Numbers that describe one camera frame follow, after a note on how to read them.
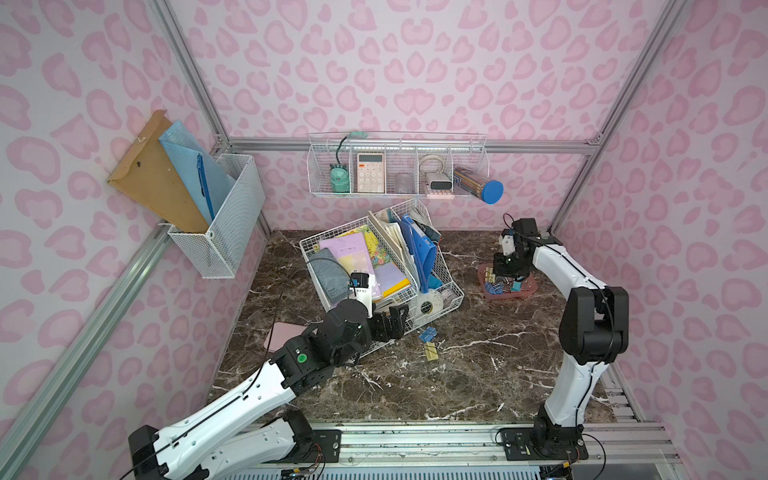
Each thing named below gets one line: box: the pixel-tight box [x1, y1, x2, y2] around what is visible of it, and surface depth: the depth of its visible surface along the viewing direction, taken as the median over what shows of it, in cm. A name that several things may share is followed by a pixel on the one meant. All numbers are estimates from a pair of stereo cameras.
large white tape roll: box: [414, 291, 444, 319], surface depth 95 cm
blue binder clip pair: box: [485, 282, 504, 295], surface depth 102 cm
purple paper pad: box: [319, 232, 382, 299], surface depth 87 cm
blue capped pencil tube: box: [453, 169, 505, 205], surface depth 87 cm
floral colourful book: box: [342, 224, 394, 269], surface depth 89 cm
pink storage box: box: [477, 263, 538, 298], surface depth 102 cm
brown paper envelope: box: [107, 110, 210, 233], surface depth 69 cm
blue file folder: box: [399, 215, 437, 294], surface depth 90 cm
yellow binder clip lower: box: [425, 342, 439, 361], surface depth 90 cm
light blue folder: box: [159, 120, 236, 226], surface depth 72 cm
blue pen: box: [197, 153, 215, 221], surface depth 68 cm
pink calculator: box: [357, 153, 385, 193], surface depth 97 cm
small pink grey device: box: [425, 172, 455, 199], surface depth 90 cm
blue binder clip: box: [418, 326, 437, 343], surface depth 92 cm
